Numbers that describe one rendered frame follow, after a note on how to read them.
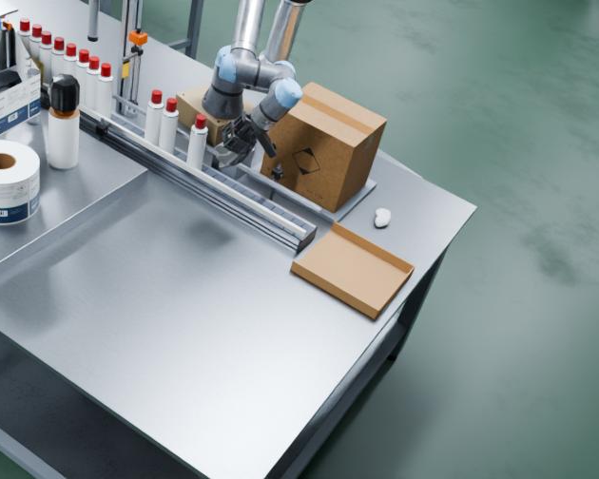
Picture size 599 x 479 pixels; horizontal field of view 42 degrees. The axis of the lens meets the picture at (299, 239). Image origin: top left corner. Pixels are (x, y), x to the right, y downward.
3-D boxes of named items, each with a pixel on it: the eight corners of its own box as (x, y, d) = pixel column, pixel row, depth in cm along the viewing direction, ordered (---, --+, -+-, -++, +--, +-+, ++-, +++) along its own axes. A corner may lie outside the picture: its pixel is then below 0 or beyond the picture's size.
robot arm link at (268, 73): (261, 52, 226) (260, 73, 218) (299, 62, 228) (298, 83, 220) (256, 75, 232) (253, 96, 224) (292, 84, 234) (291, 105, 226)
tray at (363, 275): (289, 270, 235) (292, 260, 233) (331, 230, 254) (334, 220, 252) (375, 320, 227) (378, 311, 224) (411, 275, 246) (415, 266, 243)
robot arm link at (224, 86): (212, 71, 277) (220, 37, 268) (249, 80, 279) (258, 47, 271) (209, 88, 268) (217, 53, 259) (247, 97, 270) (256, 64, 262)
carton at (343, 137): (259, 172, 266) (274, 105, 249) (295, 145, 283) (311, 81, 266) (334, 214, 258) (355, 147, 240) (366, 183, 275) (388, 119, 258)
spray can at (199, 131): (182, 169, 253) (189, 116, 240) (191, 162, 257) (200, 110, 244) (194, 176, 252) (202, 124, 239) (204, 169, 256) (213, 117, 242)
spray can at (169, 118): (154, 152, 257) (160, 99, 244) (164, 146, 260) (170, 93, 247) (166, 160, 255) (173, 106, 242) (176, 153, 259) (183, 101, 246)
